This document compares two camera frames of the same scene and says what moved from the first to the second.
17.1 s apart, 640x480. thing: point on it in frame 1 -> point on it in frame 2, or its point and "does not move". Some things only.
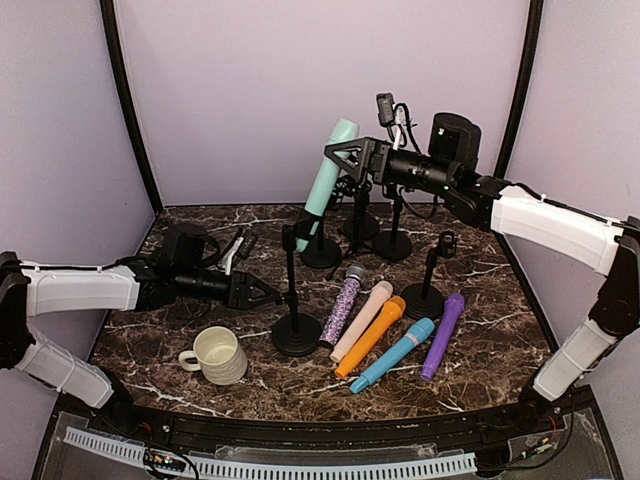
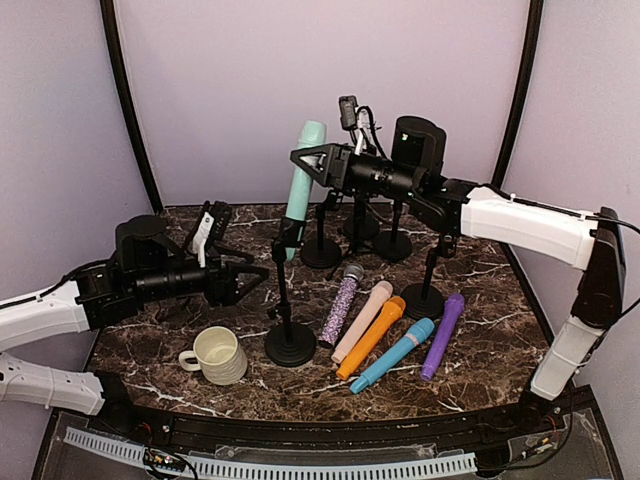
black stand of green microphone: x=298 y=334 -> x=290 y=345
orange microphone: x=372 y=334 does not move
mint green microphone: x=339 y=130 -> x=302 y=188
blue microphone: x=420 y=330 does not move
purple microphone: x=453 y=310 does not move
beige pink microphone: x=377 y=297 does not move
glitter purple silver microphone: x=343 y=306 does not move
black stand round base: x=417 y=302 does not move
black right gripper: x=367 y=146 -> x=335 y=170
